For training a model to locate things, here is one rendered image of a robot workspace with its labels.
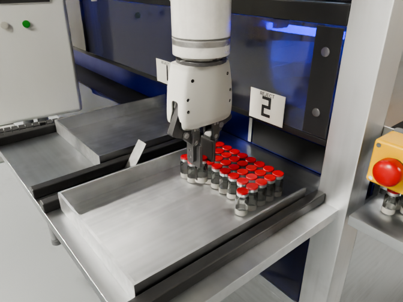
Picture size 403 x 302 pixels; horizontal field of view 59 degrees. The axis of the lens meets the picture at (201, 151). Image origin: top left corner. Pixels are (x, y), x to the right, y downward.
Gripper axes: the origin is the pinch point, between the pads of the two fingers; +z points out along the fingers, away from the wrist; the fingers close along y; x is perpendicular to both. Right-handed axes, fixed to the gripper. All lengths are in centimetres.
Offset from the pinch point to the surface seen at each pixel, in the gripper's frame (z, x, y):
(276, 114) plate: -2.8, 1.4, -17.0
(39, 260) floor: 98, -110, 12
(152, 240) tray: 10.2, 3.2, 12.4
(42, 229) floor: 98, -132, 4
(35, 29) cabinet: -11, -81, 0
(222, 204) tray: 10.3, 3.0, -2.4
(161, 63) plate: -5.7, -37.1, -16.9
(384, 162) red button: -2.7, 23.3, -14.1
